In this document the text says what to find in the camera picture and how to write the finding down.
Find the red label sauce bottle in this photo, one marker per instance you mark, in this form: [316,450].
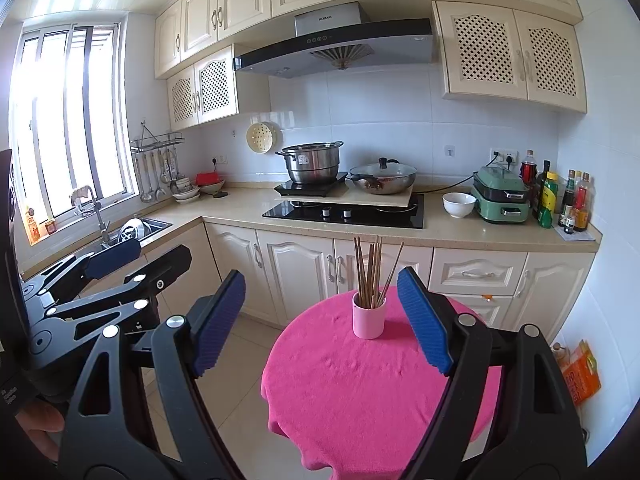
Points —
[583,210]

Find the beige board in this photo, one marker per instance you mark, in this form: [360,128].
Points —
[350,201]

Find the black induction cooker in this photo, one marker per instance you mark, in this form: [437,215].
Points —
[310,190]

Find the stack of ceramic bowls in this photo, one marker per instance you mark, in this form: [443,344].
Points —
[187,194]

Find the white bowl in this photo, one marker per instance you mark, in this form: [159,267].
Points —
[459,206]

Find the dark glass bottle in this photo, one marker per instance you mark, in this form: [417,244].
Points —
[540,190]

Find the red container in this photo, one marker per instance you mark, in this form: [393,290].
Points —
[208,178]

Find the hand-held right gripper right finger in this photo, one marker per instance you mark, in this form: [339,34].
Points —
[425,320]

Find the wok with glass lid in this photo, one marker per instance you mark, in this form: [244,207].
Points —
[382,177]

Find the steel wall rack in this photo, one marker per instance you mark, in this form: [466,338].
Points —
[157,142]

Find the wide cream lattice-door cabinet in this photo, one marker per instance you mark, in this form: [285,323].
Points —
[517,55]

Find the beige kitchen countertop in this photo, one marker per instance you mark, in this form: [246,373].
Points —
[240,205]

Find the small cream lattice-door cabinet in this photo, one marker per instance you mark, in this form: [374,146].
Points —
[195,95]

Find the small orange bottle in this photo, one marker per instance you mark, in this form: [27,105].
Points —
[33,227]

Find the slim condiment bottle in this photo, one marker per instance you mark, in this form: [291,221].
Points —
[576,182]

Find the wide white wall socket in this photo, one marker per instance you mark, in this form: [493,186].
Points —
[505,155]

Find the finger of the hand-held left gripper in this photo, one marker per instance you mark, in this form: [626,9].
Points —
[115,257]
[165,262]

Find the steel faucet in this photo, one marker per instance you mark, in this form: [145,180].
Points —
[100,217]

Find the yellow green bottle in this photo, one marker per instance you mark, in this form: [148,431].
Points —
[548,205]

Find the stainless steel pot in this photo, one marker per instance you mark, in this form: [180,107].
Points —
[310,165]

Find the orange bag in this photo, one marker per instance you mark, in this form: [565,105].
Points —
[582,375]

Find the pink cup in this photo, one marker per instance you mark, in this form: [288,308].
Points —
[369,320]

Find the sliding window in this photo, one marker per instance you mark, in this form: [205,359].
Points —
[55,110]

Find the bundle of chopsticks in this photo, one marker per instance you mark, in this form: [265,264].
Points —
[371,275]

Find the white paper sheet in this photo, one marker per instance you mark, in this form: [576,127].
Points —
[582,236]

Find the black glass gas hob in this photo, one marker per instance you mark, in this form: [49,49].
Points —
[380,217]

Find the dark sauce bottle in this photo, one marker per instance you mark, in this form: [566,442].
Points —
[566,200]

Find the round dish in sink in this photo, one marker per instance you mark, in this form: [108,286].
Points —
[132,232]

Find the red drink bottle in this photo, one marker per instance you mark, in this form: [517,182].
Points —
[528,170]

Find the steel sink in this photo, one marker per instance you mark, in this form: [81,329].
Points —
[157,224]

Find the person's left hand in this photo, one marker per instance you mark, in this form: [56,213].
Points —
[40,425]

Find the green electric cooker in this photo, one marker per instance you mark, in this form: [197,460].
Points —
[500,197]

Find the small white-cap bottle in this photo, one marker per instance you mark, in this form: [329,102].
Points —
[568,226]

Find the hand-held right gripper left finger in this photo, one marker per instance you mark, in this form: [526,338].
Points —
[220,320]

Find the hanging steel spatula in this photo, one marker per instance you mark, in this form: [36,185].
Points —
[169,175]

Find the pink tablecloth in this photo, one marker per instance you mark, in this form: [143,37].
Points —
[340,385]

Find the small white wall socket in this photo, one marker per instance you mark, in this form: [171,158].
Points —
[220,159]

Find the black range hood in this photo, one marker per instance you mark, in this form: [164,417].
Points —
[320,50]

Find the ceramic bowl under red container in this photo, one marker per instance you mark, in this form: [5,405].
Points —
[214,189]

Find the cooking oil bottle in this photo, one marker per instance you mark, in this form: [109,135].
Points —
[559,355]

